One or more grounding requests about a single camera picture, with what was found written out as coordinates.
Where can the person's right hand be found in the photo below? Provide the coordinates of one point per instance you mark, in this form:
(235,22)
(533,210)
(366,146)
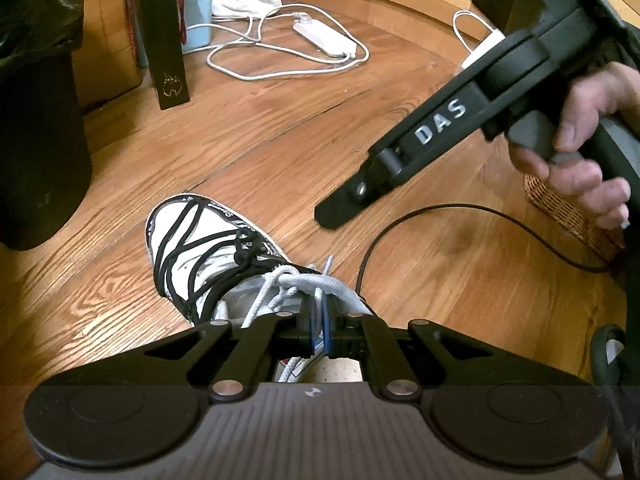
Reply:
(585,110)

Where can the wooden drawer cabinet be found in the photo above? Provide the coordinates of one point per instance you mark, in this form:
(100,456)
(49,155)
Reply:
(107,20)

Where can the wicker basket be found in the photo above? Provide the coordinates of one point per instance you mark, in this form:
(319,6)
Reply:
(555,200)

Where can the light blue plastic bin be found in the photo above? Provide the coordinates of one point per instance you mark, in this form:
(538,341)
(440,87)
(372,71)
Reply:
(197,20)

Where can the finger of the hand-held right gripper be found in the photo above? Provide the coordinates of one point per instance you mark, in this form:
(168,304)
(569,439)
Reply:
(345,205)

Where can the white charger plug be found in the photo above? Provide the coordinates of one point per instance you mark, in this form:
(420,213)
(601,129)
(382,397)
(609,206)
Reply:
(482,47)

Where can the white sneaker shoe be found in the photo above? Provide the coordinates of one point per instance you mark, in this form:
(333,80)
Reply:
(210,270)

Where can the black trash bin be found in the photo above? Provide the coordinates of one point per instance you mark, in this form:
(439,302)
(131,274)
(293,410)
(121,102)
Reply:
(40,160)

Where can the white power adapter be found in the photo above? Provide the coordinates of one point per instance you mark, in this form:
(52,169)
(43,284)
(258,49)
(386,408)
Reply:
(325,40)

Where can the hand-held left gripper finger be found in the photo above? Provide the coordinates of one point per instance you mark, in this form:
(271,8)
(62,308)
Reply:
(315,332)
(327,335)

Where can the white shoelace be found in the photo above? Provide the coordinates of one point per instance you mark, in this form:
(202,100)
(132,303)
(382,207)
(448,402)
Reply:
(300,282)

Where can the black paper gift bag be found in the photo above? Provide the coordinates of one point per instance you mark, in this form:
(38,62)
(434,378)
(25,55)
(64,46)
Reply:
(162,50)

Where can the black shoelace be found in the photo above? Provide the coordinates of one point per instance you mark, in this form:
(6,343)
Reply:
(245,255)

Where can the black trash bag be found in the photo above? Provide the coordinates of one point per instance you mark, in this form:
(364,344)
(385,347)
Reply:
(35,5)

